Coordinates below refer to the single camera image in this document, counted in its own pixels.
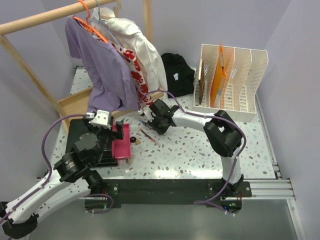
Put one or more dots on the blue pen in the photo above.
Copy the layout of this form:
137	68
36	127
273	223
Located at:
146	125

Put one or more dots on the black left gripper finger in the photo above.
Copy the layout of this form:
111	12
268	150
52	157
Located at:
119	124
118	135

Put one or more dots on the wooden clothes rack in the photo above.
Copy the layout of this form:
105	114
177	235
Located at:
45	49

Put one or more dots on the beige eraser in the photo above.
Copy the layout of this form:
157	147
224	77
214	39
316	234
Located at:
130	160

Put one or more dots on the red white patterned garment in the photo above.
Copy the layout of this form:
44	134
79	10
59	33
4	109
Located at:
135	70

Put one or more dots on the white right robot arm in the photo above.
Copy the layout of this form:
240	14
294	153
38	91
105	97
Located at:
225	137

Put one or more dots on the aluminium rail frame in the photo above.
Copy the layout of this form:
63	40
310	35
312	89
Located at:
272	189

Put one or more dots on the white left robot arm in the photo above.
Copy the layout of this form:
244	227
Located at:
72	177

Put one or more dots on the purple t-shirt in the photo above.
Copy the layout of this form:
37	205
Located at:
113	86

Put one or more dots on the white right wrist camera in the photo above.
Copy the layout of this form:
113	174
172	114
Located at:
145	111

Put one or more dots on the black drawer organizer box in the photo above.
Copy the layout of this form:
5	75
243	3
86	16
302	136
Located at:
81	126

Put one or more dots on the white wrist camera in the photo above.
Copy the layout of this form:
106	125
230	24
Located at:
100	119
145	111

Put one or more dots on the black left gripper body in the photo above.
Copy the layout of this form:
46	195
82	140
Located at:
113	132

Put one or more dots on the light blue clothes hanger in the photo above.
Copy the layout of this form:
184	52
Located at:
99	21

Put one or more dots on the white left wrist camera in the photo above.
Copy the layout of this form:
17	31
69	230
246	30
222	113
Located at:
100	119

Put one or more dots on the cream file organizer rack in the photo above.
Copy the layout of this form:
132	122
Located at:
246	75

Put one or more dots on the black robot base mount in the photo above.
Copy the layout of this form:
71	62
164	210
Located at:
118	192

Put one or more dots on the pink drawer tray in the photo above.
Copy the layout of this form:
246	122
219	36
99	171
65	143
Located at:
121	148

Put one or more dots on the orange clothes hanger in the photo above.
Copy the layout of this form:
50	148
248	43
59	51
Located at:
87	26

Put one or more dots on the orange folder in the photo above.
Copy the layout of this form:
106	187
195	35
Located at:
224	65

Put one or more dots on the black folded garment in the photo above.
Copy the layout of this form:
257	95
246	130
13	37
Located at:
179	76

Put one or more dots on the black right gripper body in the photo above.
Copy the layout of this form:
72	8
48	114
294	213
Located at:
158	124

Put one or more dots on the Three Days To See book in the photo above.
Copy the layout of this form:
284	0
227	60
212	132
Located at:
200	85

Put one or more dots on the white shirt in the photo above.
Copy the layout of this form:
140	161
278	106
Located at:
130	36

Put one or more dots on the red pen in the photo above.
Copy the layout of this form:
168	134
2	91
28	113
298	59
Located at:
149	137

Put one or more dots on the wooden clothes hanger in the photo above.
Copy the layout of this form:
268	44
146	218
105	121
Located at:
117	8

